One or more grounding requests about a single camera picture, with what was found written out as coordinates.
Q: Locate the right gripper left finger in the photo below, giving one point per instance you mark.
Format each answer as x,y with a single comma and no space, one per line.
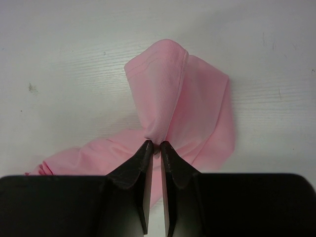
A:
128,194

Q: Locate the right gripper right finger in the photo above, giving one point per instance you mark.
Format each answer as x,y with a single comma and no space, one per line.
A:
179,198

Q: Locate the pink t shirt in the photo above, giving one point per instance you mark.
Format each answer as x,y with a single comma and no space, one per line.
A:
179,98

